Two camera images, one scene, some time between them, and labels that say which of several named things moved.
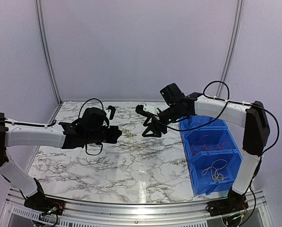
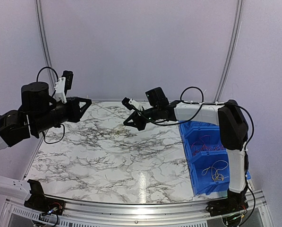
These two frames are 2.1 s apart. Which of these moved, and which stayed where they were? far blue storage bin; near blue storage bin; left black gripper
Moved: left black gripper
Stayed: far blue storage bin; near blue storage bin
